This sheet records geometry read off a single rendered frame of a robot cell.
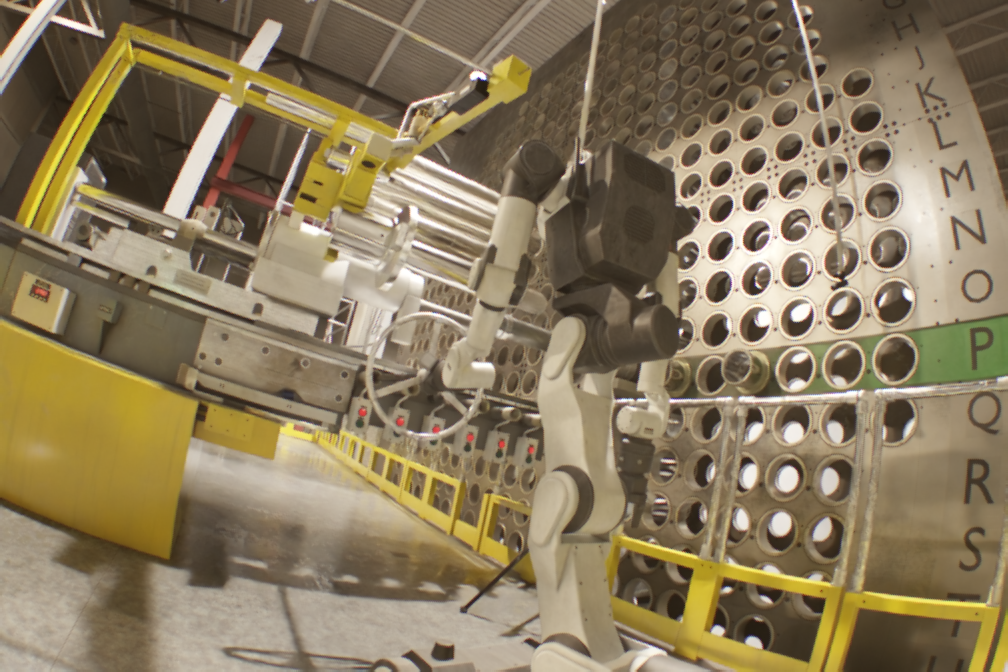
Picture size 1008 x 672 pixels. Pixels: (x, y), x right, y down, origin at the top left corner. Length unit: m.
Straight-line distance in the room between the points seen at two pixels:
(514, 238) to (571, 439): 0.46
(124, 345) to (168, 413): 0.54
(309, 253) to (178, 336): 0.70
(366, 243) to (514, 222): 1.05
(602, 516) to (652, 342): 0.36
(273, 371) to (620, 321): 1.54
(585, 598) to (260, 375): 1.59
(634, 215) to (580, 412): 0.44
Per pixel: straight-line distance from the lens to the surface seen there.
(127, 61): 3.02
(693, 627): 2.00
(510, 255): 1.10
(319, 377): 2.19
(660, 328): 1.00
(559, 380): 1.06
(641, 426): 1.23
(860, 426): 1.71
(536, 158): 1.13
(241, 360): 2.16
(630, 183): 1.12
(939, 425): 2.48
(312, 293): 2.17
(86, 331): 2.30
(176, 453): 1.82
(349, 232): 2.05
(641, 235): 1.11
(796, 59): 3.83
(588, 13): 11.18
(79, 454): 1.90
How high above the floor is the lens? 0.70
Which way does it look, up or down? 17 degrees up
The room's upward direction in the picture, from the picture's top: 12 degrees clockwise
